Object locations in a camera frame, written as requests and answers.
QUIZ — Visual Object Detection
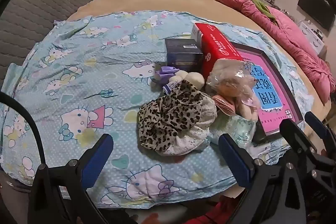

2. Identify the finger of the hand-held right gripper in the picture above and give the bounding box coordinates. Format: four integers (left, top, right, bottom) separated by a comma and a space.
280, 119, 336, 180
304, 112, 336, 159

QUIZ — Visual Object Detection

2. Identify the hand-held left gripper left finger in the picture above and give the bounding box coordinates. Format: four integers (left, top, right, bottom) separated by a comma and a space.
28, 134, 114, 224

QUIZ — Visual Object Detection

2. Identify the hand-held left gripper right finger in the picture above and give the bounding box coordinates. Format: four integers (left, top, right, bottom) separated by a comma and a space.
219, 134, 307, 224

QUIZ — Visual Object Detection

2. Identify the green white tissue pack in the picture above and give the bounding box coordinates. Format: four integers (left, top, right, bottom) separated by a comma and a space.
210, 118, 256, 147

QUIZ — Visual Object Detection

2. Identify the orange plush toy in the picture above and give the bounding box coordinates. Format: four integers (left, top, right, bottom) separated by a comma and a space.
212, 95, 237, 117

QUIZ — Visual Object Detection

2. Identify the cream plush toy purple bow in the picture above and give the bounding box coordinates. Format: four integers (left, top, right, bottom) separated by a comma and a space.
154, 66, 205, 89

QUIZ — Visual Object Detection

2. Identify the dark box with pink lining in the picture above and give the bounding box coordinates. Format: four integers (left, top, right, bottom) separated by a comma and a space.
231, 42, 304, 142

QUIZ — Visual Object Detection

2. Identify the cartoon printed blue blanket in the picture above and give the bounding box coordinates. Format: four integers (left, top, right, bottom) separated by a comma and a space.
0, 10, 315, 210

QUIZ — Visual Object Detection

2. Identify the leopard print cloth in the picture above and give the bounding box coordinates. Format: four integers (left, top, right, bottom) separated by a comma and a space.
138, 80, 208, 152

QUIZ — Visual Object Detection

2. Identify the pink quilt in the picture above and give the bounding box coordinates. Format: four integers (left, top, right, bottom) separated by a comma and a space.
215, 0, 332, 104

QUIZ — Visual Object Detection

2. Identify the silver tiara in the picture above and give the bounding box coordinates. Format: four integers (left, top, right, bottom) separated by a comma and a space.
242, 61, 255, 73

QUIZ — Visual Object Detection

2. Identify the white drawer cabinet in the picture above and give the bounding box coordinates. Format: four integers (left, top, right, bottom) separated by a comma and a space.
299, 21, 326, 54

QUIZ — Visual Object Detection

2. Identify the dark blue box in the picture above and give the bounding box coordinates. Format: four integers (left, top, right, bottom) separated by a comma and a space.
165, 38, 204, 73

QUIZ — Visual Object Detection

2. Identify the red tissue pack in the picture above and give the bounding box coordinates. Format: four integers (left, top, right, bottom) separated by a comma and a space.
191, 22, 243, 79

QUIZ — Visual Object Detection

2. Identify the black monitor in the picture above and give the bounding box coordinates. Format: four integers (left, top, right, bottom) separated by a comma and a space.
297, 0, 336, 31

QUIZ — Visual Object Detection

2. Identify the green cloth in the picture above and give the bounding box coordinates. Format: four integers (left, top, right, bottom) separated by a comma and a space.
241, 0, 277, 24

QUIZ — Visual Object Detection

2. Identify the grey quilted headboard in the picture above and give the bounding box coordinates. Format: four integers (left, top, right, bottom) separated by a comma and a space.
0, 0, 107, 88

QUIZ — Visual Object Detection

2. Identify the black cable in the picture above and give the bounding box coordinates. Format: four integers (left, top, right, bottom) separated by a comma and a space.
0, 91, 46, 169

